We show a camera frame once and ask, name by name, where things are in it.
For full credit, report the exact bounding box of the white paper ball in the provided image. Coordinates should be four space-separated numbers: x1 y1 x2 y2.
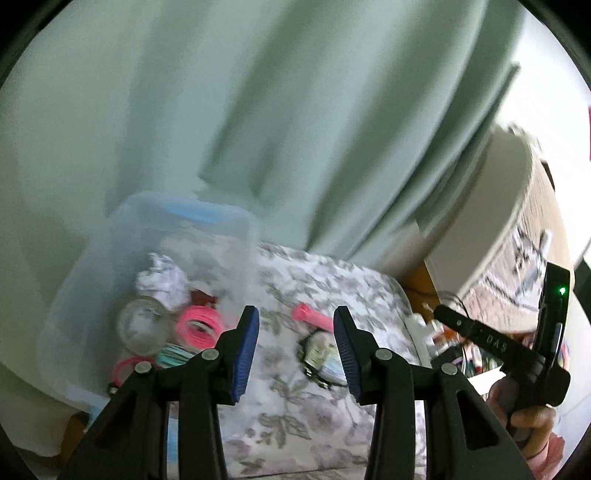
134 252 190 312

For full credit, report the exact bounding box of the pink hair roller tube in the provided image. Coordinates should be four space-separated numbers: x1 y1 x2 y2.
291 303 334 332

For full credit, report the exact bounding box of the person's right hand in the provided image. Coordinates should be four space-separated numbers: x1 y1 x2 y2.
486 378 565 479

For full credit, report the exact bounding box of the small white labelled packet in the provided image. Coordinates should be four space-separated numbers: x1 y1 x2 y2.
304 331 345 382

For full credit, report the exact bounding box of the clear plastic storage bin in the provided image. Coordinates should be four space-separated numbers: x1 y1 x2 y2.
37 192 259 411

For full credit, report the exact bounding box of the pale green curtain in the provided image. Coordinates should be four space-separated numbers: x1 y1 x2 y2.
1 1 525 456

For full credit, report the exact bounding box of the white round cushion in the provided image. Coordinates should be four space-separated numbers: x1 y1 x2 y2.
421 124 576 333

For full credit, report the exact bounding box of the pink coil hair tie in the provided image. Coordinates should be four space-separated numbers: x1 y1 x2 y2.
174 305 226 349

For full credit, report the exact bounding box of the floral bed sheet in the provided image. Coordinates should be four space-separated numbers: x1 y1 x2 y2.
219 244 419 479

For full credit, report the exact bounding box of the brown packing tape roll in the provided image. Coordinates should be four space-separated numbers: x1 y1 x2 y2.
115 296 171 357

